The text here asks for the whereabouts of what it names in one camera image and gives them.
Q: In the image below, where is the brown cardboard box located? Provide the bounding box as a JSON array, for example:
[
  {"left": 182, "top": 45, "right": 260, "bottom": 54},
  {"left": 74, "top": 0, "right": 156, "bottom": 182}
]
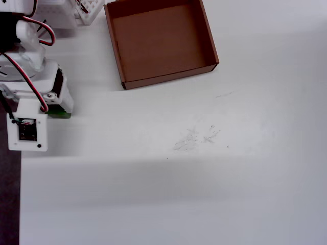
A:
[{"left": 103, "top": 0, "right": 220, "bottom": 90}]

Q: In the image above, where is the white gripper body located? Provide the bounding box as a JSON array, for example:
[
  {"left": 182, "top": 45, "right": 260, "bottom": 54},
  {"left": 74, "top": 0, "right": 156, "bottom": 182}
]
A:
[{"left": 0, "top": 60, "right": 67, "bottom": 105}]

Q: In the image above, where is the red black base cable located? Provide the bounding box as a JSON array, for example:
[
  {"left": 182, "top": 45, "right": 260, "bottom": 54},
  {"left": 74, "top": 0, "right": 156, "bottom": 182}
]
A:
[{"left": 76, "top": 0, "right": 90, "bottom": 15}]

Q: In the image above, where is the green wooden cube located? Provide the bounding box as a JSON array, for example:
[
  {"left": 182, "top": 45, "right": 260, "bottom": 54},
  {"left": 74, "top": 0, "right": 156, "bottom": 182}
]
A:
[{"left": 47, "top": 108, "right": 72, "bottom": 120}]

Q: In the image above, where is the red black servo cable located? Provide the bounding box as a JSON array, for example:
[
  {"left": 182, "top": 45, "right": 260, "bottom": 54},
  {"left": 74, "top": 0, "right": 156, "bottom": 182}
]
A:
[{"left": 0, "top": 51, "right": 50, "bottom": 113}]

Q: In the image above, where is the black camera cable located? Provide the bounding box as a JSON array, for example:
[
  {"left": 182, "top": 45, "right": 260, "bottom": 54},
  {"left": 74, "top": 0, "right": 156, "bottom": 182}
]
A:
[{"left": 0, "top": 94, "right": 29, "bottom": 126}]

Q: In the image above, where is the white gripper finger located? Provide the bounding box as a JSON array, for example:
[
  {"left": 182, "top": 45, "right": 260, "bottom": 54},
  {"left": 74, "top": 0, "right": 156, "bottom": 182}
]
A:
[{"left": 60, "top": 84, "right": 75, "bottom": 115}]

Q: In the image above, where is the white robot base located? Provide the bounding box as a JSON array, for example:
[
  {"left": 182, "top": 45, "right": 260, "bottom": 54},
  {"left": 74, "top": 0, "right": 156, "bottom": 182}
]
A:
[{"left": 33, "top": 0, "right": 104, "bottom": 29}]

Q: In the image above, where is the looped red black cable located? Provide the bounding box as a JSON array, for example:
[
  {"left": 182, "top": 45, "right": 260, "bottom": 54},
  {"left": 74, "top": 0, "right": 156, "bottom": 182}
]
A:
[{"left": 22, "top": 15, "right": 56, "bottom": 47}]

